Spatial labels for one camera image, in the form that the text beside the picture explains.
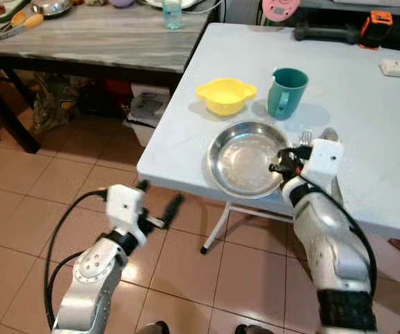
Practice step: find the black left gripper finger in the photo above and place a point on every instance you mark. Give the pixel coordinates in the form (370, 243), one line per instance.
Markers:
(174, 207)
(142, 186)

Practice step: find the steel fork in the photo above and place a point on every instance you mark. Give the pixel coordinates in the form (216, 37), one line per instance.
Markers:
(306, 138)

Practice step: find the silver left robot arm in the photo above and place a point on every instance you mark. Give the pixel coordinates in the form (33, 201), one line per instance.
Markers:
(92, 278)

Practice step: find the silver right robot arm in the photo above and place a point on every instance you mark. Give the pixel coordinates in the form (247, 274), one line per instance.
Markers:
(332, 243)

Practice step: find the round steel plate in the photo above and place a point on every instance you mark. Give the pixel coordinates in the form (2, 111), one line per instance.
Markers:
(245, 160)

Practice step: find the white metal table leg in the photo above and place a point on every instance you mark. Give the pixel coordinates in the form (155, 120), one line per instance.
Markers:
(217, 226)

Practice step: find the steel spoon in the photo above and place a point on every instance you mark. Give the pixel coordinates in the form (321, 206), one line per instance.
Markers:
(330, 133)

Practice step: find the teal plastic mug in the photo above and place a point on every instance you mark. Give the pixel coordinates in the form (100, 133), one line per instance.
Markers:
(286, 94)

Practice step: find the white plastic container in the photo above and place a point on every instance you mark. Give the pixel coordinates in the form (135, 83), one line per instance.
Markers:
(147, 111)

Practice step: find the yellow plastic bowl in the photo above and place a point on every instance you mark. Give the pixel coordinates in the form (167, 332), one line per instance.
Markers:
(225, 97)

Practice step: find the red plastic item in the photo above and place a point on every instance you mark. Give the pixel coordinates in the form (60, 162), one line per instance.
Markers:
(116, 94)

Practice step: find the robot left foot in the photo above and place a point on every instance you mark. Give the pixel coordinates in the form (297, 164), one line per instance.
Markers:
(152, 328)

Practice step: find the patterned fabric bag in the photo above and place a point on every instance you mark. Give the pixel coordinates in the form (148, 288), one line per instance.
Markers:
(60, 101)

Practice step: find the grey marble top table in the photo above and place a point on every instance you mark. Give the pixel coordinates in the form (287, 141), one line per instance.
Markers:
(88, 45)

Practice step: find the pink round gadget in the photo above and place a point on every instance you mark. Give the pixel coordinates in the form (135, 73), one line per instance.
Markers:
(280, 10)

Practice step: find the orange and black device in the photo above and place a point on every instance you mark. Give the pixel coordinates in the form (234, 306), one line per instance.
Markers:
(376, 29)

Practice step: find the clear teal bottle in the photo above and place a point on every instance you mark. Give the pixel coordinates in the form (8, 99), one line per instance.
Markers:
(172, 15)

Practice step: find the purple bowl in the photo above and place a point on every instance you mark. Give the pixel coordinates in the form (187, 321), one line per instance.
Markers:
(122, 3)

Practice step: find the small steel bowl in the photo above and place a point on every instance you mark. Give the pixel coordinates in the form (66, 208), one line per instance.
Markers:
(51, 7)

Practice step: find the steel kitchen tongs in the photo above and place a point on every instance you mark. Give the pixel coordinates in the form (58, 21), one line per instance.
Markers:
(22, 24)

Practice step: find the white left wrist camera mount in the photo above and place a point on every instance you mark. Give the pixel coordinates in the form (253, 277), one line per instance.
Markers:
(124, 204)

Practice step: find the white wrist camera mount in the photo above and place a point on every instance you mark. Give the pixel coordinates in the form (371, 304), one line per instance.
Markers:
(323, 163)
(124, 204)

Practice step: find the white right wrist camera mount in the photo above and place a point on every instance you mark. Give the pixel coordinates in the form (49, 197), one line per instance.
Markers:
(323, 163)

